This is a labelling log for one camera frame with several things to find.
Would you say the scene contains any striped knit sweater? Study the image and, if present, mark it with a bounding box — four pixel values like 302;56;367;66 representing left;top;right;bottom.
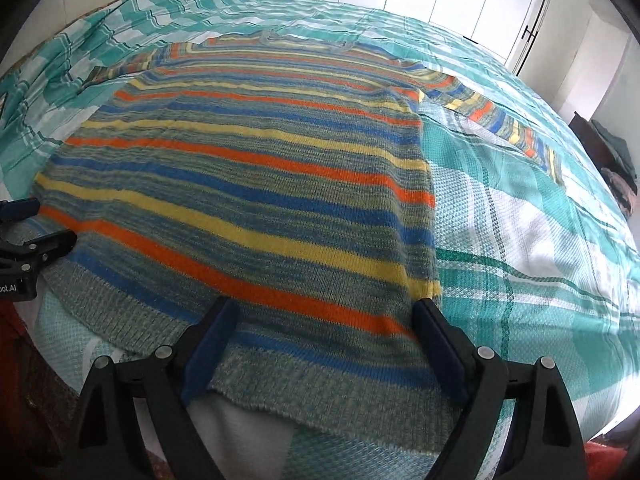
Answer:
6;35;563;452

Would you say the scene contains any orange red fuzzy garment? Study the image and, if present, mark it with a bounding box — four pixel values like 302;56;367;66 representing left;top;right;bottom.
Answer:
0;303;632;480

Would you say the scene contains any pile of clothes on nightstand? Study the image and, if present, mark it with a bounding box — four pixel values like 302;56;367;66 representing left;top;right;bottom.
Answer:
590;119;639;220

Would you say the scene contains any dark wooden nightstand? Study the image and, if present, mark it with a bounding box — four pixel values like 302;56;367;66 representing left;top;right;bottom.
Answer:
570;112;615;169

